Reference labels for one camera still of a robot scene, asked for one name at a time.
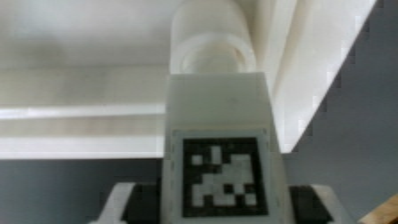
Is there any white square tabletop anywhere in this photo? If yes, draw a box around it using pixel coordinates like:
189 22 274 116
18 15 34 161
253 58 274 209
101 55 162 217
0 0 377 160

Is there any white table leg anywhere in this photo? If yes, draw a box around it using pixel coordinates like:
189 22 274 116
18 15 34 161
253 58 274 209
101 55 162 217
160 0 295 224

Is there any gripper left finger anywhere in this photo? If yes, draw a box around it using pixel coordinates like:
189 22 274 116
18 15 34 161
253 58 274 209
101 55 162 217
87 182 160 224

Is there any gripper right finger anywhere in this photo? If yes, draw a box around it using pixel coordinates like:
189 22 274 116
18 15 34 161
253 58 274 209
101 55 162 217
290 184 356 224

